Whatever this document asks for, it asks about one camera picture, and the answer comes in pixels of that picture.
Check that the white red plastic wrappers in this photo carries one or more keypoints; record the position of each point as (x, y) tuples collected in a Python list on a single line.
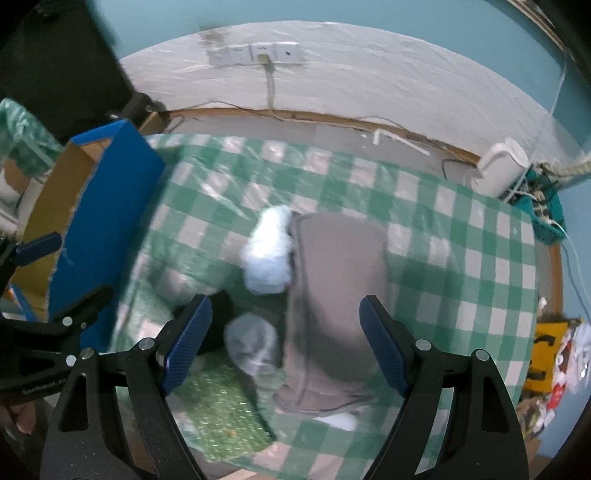
[(575, 364)]

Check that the blue-rimmed cardboard box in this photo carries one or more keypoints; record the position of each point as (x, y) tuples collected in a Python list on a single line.
[(108, 207)]

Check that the white electric kettle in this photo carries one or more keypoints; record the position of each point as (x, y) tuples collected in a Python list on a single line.
[(501, 168)]

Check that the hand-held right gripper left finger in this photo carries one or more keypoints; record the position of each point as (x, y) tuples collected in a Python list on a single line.
[(184, 344)]

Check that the white wall socket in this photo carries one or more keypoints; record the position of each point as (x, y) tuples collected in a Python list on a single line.
[(239, 54), (269, 48), (217, 57)]

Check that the white plastic strip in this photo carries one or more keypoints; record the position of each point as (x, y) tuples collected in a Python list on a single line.
[(376, 137)]

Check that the white wall power strip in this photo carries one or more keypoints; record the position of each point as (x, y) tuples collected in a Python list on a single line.
[(290, 52)]

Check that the green checked plastic cover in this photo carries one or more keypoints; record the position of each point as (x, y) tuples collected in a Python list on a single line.
[(25, 134)]

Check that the green checked tablecloth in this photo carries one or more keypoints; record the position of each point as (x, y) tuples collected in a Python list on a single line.
[(438, 258)]

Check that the black jacket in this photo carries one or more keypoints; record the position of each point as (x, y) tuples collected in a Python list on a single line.
[(55, 60)]

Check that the person's left hand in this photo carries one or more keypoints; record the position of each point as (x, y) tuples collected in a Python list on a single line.
[(23, 417)]

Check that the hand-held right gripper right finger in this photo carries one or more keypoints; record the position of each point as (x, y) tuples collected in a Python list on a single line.
[(384, 348)]

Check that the yellow bag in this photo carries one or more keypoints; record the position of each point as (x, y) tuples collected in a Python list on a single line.
[(547, 355)]

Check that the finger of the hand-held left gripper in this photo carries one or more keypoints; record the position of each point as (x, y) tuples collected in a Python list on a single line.
[(39, 246), (87, 305)]

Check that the grey sock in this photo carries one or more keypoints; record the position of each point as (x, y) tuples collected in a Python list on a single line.
[(337, 300), (251, 344)]

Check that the white printed cloth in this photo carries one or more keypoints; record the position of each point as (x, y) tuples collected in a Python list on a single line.
[(268, 258)]

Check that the green sequinned cloth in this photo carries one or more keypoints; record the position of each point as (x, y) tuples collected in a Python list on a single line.
[(217, 406)]

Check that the teal plastic basket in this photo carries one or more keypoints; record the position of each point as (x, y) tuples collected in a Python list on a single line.
[(549, 221)]

